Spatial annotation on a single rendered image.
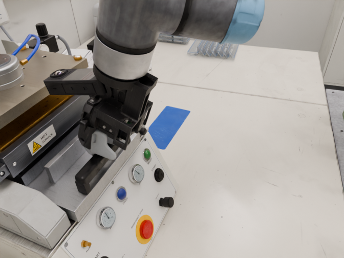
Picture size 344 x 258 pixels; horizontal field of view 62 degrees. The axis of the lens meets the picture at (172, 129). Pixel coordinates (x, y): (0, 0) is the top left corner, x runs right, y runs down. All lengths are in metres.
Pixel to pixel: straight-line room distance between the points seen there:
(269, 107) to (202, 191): 0.48
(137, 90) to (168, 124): 0.62
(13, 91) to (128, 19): 0.29
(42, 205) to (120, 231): 0.18
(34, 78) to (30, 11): 0.80
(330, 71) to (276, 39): 0.62
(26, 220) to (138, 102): 0.25
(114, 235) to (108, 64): 0.36
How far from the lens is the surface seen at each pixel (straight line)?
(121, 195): 0.60
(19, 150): 0.52
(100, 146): 0.49
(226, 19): 0.36
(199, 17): 0.34
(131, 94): 0.39
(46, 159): 0.58
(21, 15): 1.32
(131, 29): 0.33
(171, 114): 1.04
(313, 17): 3.00
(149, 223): 0.66
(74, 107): 0.60
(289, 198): 0.81
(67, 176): 0.56
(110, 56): 0.35
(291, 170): 0.88
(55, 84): 0.47
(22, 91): 0.55
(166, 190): 0.73
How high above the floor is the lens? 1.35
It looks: 38 degrees down
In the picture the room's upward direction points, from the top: 2 degrees counter-clockwise
